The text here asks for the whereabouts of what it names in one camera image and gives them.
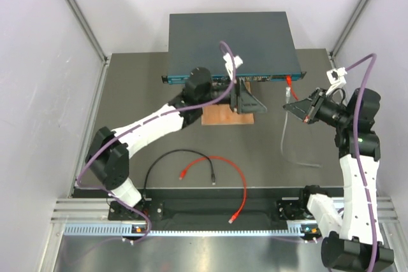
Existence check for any red ethernet cable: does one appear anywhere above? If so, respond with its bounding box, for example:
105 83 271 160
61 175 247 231
286 75 299 101
179 155 249 222

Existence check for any black ethernet cable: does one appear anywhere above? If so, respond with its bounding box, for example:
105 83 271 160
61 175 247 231
143 148 217 199

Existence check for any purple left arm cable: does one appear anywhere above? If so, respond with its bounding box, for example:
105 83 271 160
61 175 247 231
75 41 237 190

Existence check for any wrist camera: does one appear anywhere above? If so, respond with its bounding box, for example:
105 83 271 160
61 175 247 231
326 68 347 96
223 54 244 80

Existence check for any teal network switch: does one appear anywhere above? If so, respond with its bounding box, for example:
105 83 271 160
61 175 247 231
162 11 305 85

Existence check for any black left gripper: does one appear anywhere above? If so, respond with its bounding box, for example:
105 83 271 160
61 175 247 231
198 77 267 115

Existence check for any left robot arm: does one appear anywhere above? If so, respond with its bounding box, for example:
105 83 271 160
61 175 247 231
85 68 266 219

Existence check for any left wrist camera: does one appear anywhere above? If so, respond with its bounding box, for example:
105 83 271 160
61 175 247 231
223 54 244 80

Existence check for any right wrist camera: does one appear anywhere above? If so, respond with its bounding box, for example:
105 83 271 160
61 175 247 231
326 68 347 96

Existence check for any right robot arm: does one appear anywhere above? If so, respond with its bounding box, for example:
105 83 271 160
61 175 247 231
284 88 394 271

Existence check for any grey ethernet cable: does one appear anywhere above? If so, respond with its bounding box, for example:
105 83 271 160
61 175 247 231
279 87 323 168

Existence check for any wooden board stand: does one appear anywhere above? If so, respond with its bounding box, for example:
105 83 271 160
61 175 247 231
200 82 255 125

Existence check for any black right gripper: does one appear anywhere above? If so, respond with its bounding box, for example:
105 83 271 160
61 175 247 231
283 87 352 128

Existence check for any slotted cable duct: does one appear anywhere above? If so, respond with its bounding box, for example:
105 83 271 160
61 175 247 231
63 219 323 238

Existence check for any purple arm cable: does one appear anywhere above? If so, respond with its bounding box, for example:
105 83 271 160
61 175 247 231
75 41 237 190
331 54 385 272

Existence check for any red ethernet cable on table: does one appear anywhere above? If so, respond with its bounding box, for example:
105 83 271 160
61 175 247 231
179 155 249 222

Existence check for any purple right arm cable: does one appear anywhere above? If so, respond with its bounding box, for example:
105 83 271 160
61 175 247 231
331 54 385 272

